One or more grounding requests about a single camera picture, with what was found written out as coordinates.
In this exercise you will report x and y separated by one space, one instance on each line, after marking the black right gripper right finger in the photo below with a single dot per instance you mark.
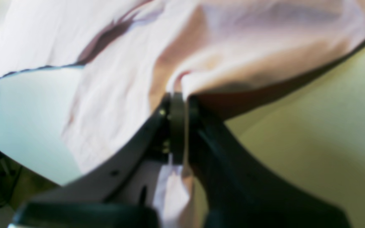
242 192

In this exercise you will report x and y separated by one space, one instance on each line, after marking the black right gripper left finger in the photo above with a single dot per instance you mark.
118 193

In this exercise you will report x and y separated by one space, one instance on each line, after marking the pink T-shirt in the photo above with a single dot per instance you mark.
78 78

